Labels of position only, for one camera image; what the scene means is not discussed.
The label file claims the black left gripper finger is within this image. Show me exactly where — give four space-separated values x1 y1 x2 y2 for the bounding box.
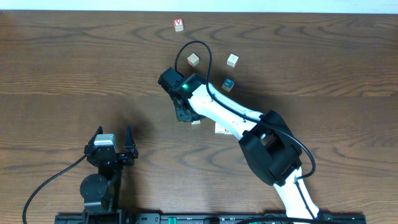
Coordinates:
88 126 103 146
124 125 136 149

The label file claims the green F wooden block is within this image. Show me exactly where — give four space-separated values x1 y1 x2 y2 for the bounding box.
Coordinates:
191 120 201 125

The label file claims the plain yellowish wooden block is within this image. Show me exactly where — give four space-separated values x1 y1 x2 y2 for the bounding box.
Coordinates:
215 123 225 134

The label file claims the red 3 wooden block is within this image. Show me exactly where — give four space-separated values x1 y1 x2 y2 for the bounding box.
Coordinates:
224 129 232 135

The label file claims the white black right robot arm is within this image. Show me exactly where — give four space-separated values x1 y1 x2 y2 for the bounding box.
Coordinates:
163 73 319 220

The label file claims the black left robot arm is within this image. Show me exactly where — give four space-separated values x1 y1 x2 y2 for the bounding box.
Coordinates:
80 126 139 224

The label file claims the blue wooden block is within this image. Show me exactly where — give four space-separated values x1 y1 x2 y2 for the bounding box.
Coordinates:
222 78 234 92

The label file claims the red U wooden block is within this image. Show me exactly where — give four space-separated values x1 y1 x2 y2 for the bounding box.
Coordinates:
187 53 200 67

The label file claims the plain wooden block far right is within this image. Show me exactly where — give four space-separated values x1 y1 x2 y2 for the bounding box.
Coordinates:
227 54 239 68

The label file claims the red V wooden block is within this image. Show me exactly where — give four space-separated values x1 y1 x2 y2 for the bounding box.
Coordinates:
174 19 184 32

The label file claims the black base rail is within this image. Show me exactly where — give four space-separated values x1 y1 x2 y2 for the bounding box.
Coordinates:
54 212 368 224

